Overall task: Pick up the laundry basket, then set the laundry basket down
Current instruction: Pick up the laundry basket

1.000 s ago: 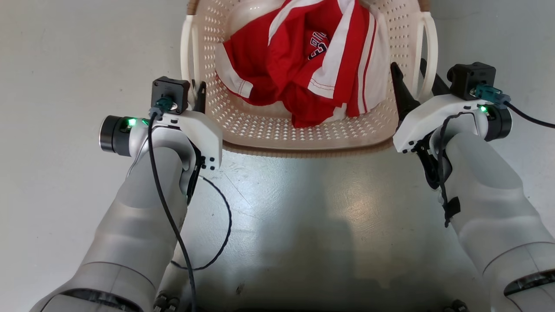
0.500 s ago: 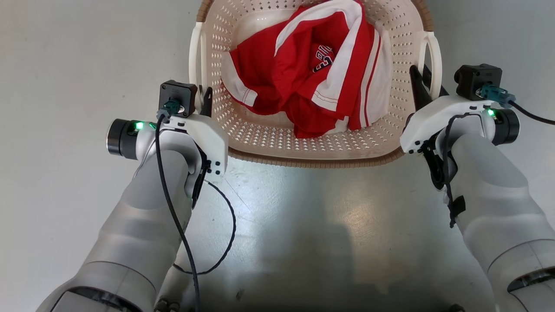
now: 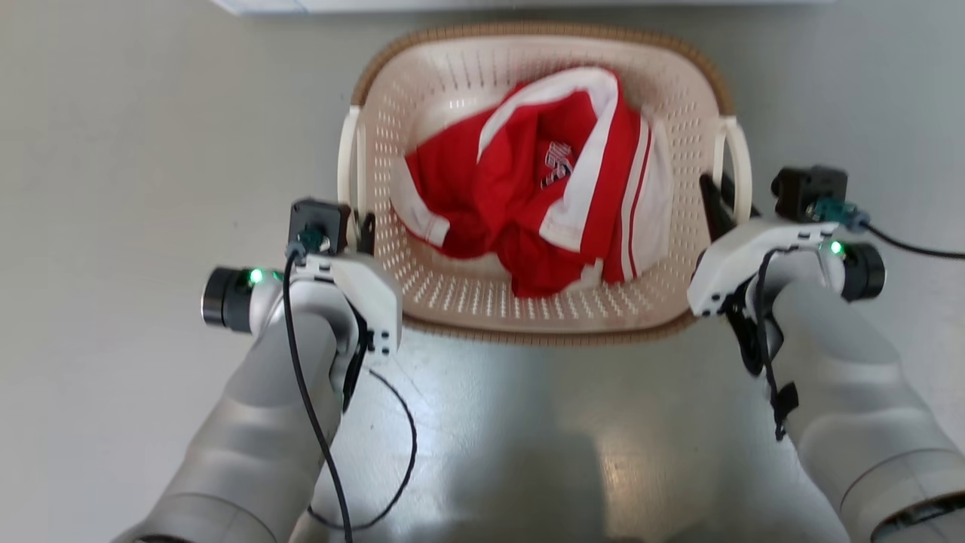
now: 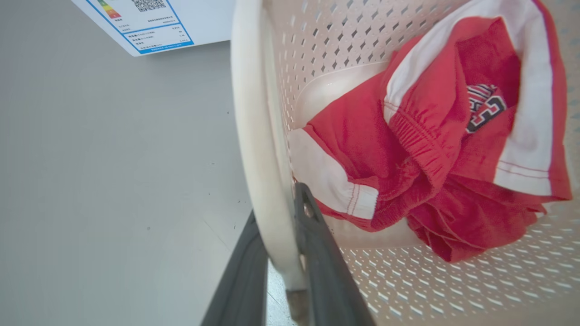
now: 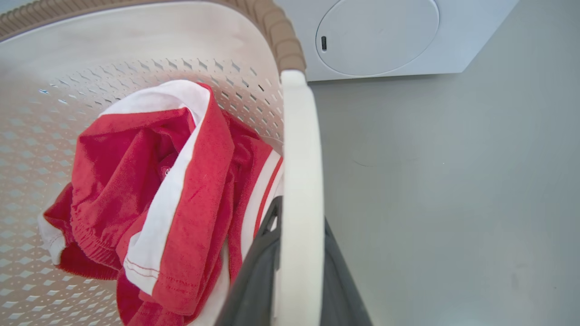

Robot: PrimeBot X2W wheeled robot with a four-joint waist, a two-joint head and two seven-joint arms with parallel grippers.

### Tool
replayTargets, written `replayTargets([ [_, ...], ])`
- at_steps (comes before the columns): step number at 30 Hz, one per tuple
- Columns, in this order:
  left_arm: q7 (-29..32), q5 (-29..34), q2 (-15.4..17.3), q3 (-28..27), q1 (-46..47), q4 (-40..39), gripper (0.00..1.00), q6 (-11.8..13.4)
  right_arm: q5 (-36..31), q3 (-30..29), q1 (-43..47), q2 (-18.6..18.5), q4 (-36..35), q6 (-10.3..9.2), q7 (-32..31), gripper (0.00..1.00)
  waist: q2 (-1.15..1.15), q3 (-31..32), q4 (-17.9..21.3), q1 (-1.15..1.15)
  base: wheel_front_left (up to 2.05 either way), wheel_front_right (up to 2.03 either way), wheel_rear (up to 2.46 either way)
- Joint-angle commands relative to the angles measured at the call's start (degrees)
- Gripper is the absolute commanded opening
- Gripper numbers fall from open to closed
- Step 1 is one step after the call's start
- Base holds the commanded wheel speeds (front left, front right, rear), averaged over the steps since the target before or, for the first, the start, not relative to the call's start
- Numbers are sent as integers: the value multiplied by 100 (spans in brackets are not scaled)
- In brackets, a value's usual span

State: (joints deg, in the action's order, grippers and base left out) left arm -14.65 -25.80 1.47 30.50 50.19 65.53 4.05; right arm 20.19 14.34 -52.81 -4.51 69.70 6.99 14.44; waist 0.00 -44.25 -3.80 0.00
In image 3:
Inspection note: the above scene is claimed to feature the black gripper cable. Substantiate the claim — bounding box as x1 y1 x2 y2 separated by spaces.
305 365 418 532
752 247 801 443

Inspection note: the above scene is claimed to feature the black right camera cable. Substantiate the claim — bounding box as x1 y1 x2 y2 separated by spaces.
848 211 965 262

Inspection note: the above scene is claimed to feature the beige plastic laundry basket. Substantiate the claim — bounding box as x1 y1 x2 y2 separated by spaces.
337 21 754 348

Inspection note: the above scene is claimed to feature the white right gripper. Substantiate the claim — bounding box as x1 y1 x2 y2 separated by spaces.
686 173 843 318

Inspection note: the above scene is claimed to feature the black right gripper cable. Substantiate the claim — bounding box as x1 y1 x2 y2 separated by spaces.
752 247 801 443

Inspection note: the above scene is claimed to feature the black left camera cable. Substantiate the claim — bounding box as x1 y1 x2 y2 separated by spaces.
282 240 355 543

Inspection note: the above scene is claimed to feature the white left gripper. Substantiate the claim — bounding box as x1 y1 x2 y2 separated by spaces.
289 212 403 356

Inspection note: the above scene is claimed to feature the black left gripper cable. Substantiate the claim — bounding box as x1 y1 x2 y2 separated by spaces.
305 365 418 532

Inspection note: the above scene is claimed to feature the black camera cable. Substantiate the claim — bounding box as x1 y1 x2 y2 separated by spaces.
848 211 965 262
282 240 355 543

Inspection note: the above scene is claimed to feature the red and white garment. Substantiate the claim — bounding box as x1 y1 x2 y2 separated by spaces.
404 66 675 299

